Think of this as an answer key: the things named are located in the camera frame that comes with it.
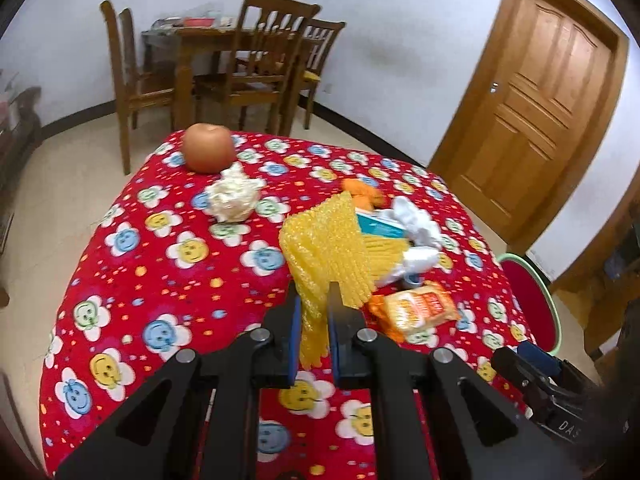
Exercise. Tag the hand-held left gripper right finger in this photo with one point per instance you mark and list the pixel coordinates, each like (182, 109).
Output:
(334, 340)

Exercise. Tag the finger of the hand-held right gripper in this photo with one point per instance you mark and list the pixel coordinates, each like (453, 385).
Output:
(510, 372)
(539, 357)

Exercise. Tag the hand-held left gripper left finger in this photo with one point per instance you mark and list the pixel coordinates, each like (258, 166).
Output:
(296, 332)

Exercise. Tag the red basin with green rim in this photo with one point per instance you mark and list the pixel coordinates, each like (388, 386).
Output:
(530, 300)

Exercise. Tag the yellow foam fruit net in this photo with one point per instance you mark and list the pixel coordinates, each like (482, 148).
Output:
(325, 250)

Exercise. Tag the orange snack packet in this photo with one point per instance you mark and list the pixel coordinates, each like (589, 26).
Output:
(417, 310)

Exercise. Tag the yellow ribbed foam sheet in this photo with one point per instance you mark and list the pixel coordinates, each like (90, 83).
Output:
(387, 255)

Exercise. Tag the teal and white packet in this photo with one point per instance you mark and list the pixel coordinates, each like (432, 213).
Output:
(379, 222)

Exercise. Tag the white plastic bag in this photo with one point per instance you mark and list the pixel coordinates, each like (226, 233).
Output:
(417, 225)

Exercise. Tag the red flower printed blanket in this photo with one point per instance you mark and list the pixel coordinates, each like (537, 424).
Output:
(150, 270)

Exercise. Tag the wooden door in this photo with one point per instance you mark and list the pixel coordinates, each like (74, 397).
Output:
(530, 110)

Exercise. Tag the wooden chair with yellow cushion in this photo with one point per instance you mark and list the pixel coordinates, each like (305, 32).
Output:
(320, 55)

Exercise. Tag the wooden dining table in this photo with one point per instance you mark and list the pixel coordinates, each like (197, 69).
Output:
(205, 42)

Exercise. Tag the red box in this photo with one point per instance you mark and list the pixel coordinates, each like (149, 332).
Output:
(200, 22)

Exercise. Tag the wooden doorway frame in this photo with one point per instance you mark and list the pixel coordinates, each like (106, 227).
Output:
(600, 270)

